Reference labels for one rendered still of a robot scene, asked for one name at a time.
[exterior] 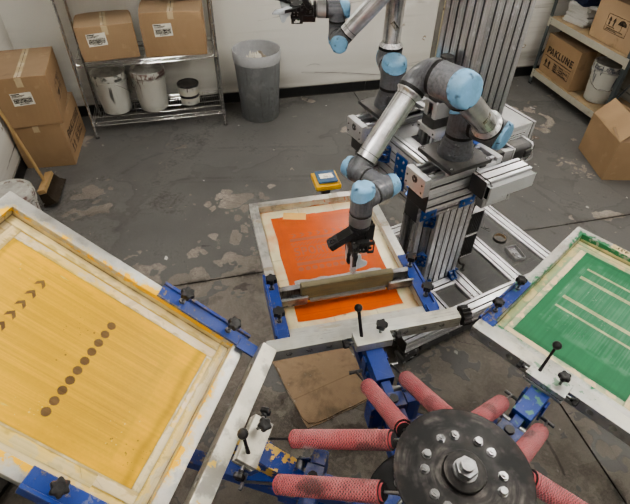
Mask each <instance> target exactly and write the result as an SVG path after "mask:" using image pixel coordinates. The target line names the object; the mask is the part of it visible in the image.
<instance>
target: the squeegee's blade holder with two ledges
mask: <svg viewBox="0 0 630 504"><path fill-rule="evenodd" d="M385 289H386V287H385V285H384V286H378V287H373V288H367V289H361V290H355V291H349V292H343V293H337V294H331V295H325V296H319V297H313V298H310V302H316V301H321V300H327V299H333V298H339V297H345V296H351V295H356V294H362V293H368V292H374V291H380V290H385Z"/></svg>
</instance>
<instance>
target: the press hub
mask: <svg viewBox="0 0 630 504"><path fill-rule="evenodd" d="M370 479H380V480H384V481H385V483H386V484H387V487H388V490H389V491H398V492H399V495H397V496H400V497H401V499H402V501H403V503H402V504H536V501H537V493H536V484H535V479H534V475H533V472H532V469H531V467H530V465H529V462H528V460H527V459H526V457H525V455H524V453H523V452H522V450H521V449H520V447H519V446H518V445H517V444H516V442H515V441H514V440H513V439H512V438H511V437H510V436H509V435H508V434H507V433H506V432H505V431H504V430H503V429H501V428H500V427H499V426H497V425H496V424H495V423H493V422H491V421H490V420H488V419H486V418H484V417H482V416H480V415H478V414H475V413H472V412H469V411H464V410H459V409H440V410H434V411H431V412H428V413H425V414H423V415H421V416H419V417H418V418H416V419H415V420H414V421H412V422H411V423H410V424H409V425H408V426H407V427H406V429H405V430H404V431H403V433H402V434H401V436H400V438H399V440H398V443H397V446H396V449H395V453H394V455H392V456H391V457H389V458H388V459H386V460H385V461H384V462H383V463H382V464H381V465H380V466H379V467H378V468H377V469H376V470H375V472H374V473H373V475H372V476H371V478H370Z"/></svg>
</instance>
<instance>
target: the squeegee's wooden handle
mask: <svg viewBox="0 0 630 504"><path fill-rule="evenodd" d="M393 276H394V272H393V270H392V268H386V269H380V270H374V271H368V272H362V273H356V274H349V275H343V276H337V277H331V278H325V279H319V280H313V281H306V282H301V283H300V296H306V295H308V300H310V298H313V297H319V296H325V295H331V294H337V293H343V292H349V291H355V290H361V289H367V288H373V287H378V286H384V285H385V287H388V282H389V281H393Z"/></svg>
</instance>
